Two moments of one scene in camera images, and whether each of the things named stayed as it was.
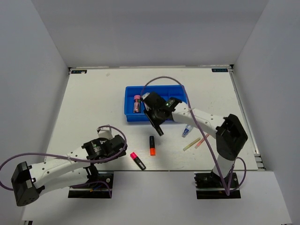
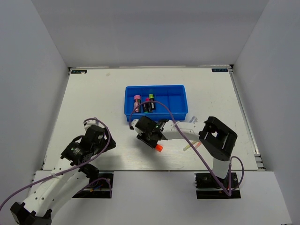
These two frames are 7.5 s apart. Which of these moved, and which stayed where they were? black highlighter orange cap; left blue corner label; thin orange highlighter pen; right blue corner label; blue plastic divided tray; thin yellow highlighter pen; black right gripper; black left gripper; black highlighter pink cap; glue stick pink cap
Moved: black left gripper; black right gripper; black highlighter pink cap; black highlighter orange cap
Stayed: thin orange highlighter pen; right blue corner label; blue plastic divided tray; thin yellow highlighter pen; glue stick pink cap; left blue corner label
